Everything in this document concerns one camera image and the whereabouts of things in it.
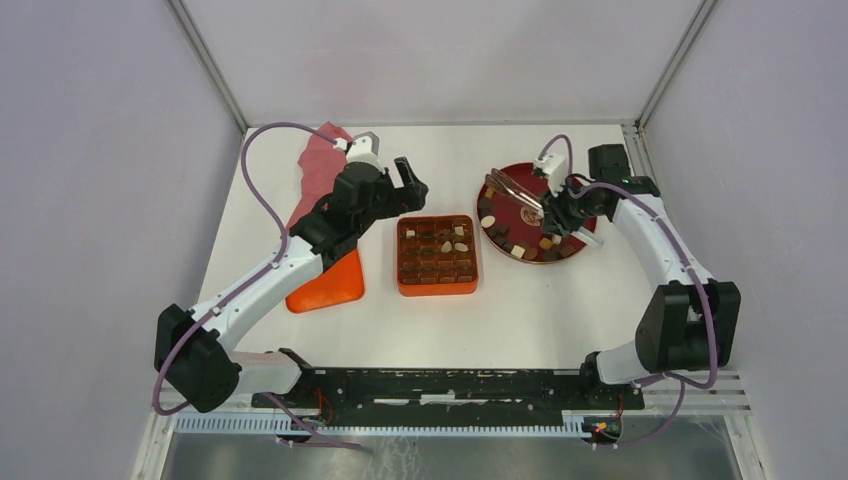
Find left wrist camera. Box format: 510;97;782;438
333;131;383;171

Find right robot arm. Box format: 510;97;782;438
533;144;741;408

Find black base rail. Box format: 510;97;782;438
252;368;645;427

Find pink cloth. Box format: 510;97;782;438
287;136;347;227

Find silver white-handled tongs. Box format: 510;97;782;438
484;168;605;249

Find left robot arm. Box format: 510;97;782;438
153;157;428;415

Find red round plate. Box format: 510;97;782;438
475;182;587;265

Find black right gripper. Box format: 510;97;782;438
536;176;602;238

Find orange chocolate box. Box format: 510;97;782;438
395;215;480;297

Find orange box lid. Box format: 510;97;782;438
285;249;366;314

